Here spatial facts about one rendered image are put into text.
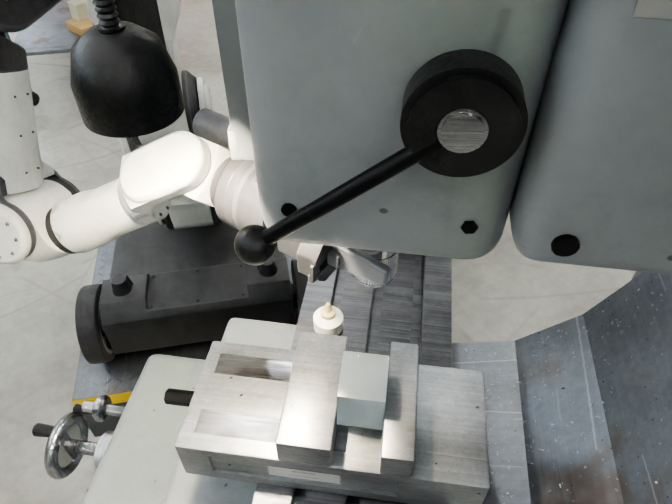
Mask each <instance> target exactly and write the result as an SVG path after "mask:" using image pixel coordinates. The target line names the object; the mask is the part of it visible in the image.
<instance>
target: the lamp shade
mask: <svg viewBox="0 0 672 504"><path fill-rule="evenodd" d="M120 24H121V25H120V27H118V28H116V29H112V30H104V29H102V28H101V25H100V24H97V25H94V26H92V27H91V28H89V29H88V30H87V31H86V32H85V33H84V34H83V35H82V36H81V37H80V38H79V39H78V40H77V41H76V42H75V43H74V44H73V45H72V47H71V55H70V86H71V89H72V92H73V95H74V98H75V100H76V103H77V106H78V109H79V112H80V114H81V117H82V120H83V123H84V125H85V126H86V127H87V128H88V129H89V130H90V131H92V132H93V133H96V134H98V135H101V136H106V137H113V138H130V137H137V136H143V135H147V134H151V133H154V132H157V131H159V130H162V129H164V128H166V127H168V126H169V125H171V124H172V123H174V122H175V121H176V120H177V119H178V118H179V117H180V116H181V115H182V113H183V111H184V108H185V103H184V99H183V94H182V89H181V84H180V80H179V75H178V70H177V67H176V65H175V63H174V62H173V60H172V58H171V56H170V55H169V53H168V51H167V50H166V48H165V46H164V45H163V43H162V41H161V39H160V38H159V36H158V35H157V34H156V33H155V32H153V31H151V30H148V29H146V28H144V27H141V26H139V25H137V24H134V23H132V22H128V21H120Z"/></svg>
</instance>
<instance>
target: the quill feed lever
mask: <svg viewBox="0 0 672 504"><path fill-rule="evenodd" d="M527 126H528V112H527V106H526V101H525V95H524V90H523V86H522V83H521V80H520V78H519V76H518V75H517V73H516V72H515V70H514V69H513V68H512V67H511V66H510V65H509V64H508V63H507V62H506V61H504V60H503V59H501V58H500V57H498V56H496V55H494V54H491V53H489V52H486V51H481V50H475V49H460V50H454V51H450V52H446V53H443V54H441V55H438V56H436V57H434V58H433V59H431V60H429V61H428V62H426V63H425V64H424V65H423V66H421V67H420V68H419V69H418V70H417V71H416V73H415V74H414V75H413V76H412V78H411V79H410V81H409V83H408V85H407V87H406V89H405V92H404V96H403V102H402V111H401V119H400V133H401V138H402V141H403V144H404V146H405V147H404V148H403V149H401V150H399V151H397V152H396V153H394V154H392V155H391V156H389V157H387V158H386V159H384V160H382V161H380V162H379V163H377V164H375V165H374V166H372V167H370V168H369V169H367V170H365V171H363V172H362V173H360V174H358V175H357V176H355V177H353V178H352V179H350V180H348V181H346V182H345V183H343V184H341V185H340V186H338V187H336V188H334V189H333V190H331V191H329V192H328V193H326V194H324V195H323V196H321V197H319V198H317V199H316V200H314V201H312V202H311V203H309V204H307V205H306V206H304V207H302V208H300V209H299V210H297V211H295V212H294V213H292V214H290V215H289V216H287V217H285V218H283V219H282V220H280V221H278V222H277V223H275V224H273V225H272V226H270V227H268V228H266V227H264V226H262V225H257V224H252V225H248V226H245V227H243V228H242V229H241V230H240V231H239V232H238V233H237V235H236V237H235V240H234V250H235V253H236V255H237V257H238V258H239V259H240V260H241V261H242V262H244V263H245V264H248V265H252V266H257V265H262V264H264V263H266V262H267V261H268V260H269V259H270V258H271V257H272V256H273V254H274V251H275V243H276V242H278V241H280V240H281V239H283V238H285V237H287V236H289V235H290V234H292V233H294V232H296V231H298V230H299V229H301V228H303V227H305V226H306V225H308V224H310V223H312V222H314V221H315V220H317V219H319V218H321V217H322V216H324V215H326V214H328V213H330V212H331V211H333V210H335V209H337V208H339V207H340V206H342V205H344V204H346V203H347V202H349V201H351V200H353V199H355V198H356V197H358V196H360V195H362V194H363V193H365V192H367V191H369V190H371V189H372V188H374V187H376V186H378V185H380V184H381V183H383V182H385V181H387V180H388V179H390V178H392V177H394V176H396V175H397V174H399V173H401V172H403V171H404V170H406V169H408V168H410V167H412V166H413V165H415V164H417V163H419V164H420V165H421V166H423V167H424V168H426V169H427V170H430V171H432V172H434V173H437V174H440V175H444V176H449V177H471V176H476V175H480V174H483V173H486V172H489V171H491V170H493V169H495V168H497V167H499V166H500V165H502V164H503V163H505V162H506V161H507V160H508V159H509V158H510V157H511V156H513V154H514V153H515V152H516V151H517V150H518V148H519V147H520V145H521V143H522V142H523V139H524V137H525V134H526V131H527Z"/></svg>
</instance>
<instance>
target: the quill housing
mask: <svg viewBox="0 0 672 504"><path fill-rule="evenodd" d="M567 4H568V0H235V7H236V15H237V24H238V32H239V40H240V48H241V56H242V64H243V72H244V81H245V89H246V97H247V105H248V113H249V121H250V129H251V137H252V146H253V154H254V162H255V170H256V178H257V186H258V194H259V203H260V211H261V214H262V217H263V220H264V223H265V225H266V227H267V228H268V227H270V226H272V225H273V224H275V223H277V222H278V221H280V220H282V219H283V218H285V217H287V216H289V215H290V214H292V213H294V212H295V211H297V210H299V209H300V208H302V207H304V206H306V205H307V204H309V203H311V202H312V201H314V200H316V199H317V198H319V197H321V196H323V195H324V194H326V193H328V192H329V191H331V190H333V189H334V188H336V187H338V186H340V185H341V184H343V183H345V182H346V181H348V180H350V179H352V178H353V177H355V176H357V175H358V174H360V173H362V172H363V171H365V170H367V169H369V168H370V167H372V166H374V165H375V164H377V163H379V162H380V161H382V160H384V159H386V158H387V157H389V156H391V155H392V154H394V153H396V152H397V151H399V150H401V149H403V148H404V147H405V146H404V144H403V141H402V138H401V133H400V119H401V111H402V102H403V96H404V92H405V89H406V87H407V85H408V83H409V81H410V79H411V78H412V76H413V75H414V74H415V73H416V71H417V70H418V69H419V68H420V67H421V66H423V65H424V64H425V63H426V62H428V61H429V60H431V59H433V58H434V57H436V56H438V55H441V54H443V53H446V52H450V51H454V50H460V49H475V50H481V51H486V52H489V53H491V54H494V55H496V56H498V57H500V58H501V59H503V60H504V61H506V62H507V63H508V64H509V65H510V66H511V67H512V68H513V69H514V70H515V72H516V73H517V75H518V76H519V78H520V80H521V83H522V86H523V90H524V95H525V101H526V106H527V112H528V126H527V131H526V134H525V137H524V139H523V142H522V143H521V145H520V147H519V148H518V150H517V151H516V152H515V153H514V154H513V156H511V157H510V158H509V159H508V160H507V161H506V162H505V163H503V164H502V165H500V166H499V167H497V168H495V169H493V170H491V171H489V172H486V173H483V174H480V175H476V176H471V177H449V176H444V175H440V174H437V173H434V172H432V171H430V170H427V169H426V168H424V167H423V166H421V165H420V164H419V163H417V164H415V165H413V166H412V167H410V168H408V169H406V170H404V171H403V172H401V173H399V174H397V175H396V176H394V177H392V178H390V179H388V180H387V181H385V182H383V183H381V184H380V185H378V186H376V187H374V188H372V189H371V190H369V191H367V192H365V193H363V194H362V195H360V196H358V197H356V198H355V199H353V200H351V201H349V202H347V203H346V204H344V205H342V206H340V207H339V208H337V209H335V210H333V211H331V212H330V213H328V214H326V215H324V216H322V217H321V218H319V219H317V220H315V221H314V222H312V223H310V224H308V225H306V226H305V227H303V228H301V229H299V230H298V231H296V232H294V233H292V234H290V235H289V236H287V237H285V238H283V239H282V240H286V241H290V242H296V243H306V244H316V245H326V246H336V247H345V248H355V249H365V250H375V251H385V252H395V253H404V254H414V255H424V256H434V257H444V258H453V259H476V258H479V257H482V256H484V255H486V254H488V253H489V252H490V251H491V250H493V249H494V248H495V246H496V245H497V244H498V242H499V240H500V238H501V236H502V234H503V231H504V227H505V224H506V220H507V217H508V213H509V210H510V206H511V202H512V199H513V195H514V192H515V188H516V185H517V181H518V178H519V174H520V171H521V167H522V163H523V160H524V156H525V153H526V149H527V146H528V142H529V139H530V135H531V132H532V128H533V124H534V121H535V117H536V114H537V110H538V107H539V103H540V100H541V96H542V93H543V89H544V85H545V82H546V78H547V75H548V71H549V68H550V64H551V61H552V57H553V54H554V50H555V46H556V43H557V39H558V36H559V32H560V29H561V25H562V22H563V18H564V15H565V11H566V7H567Z"/></svg>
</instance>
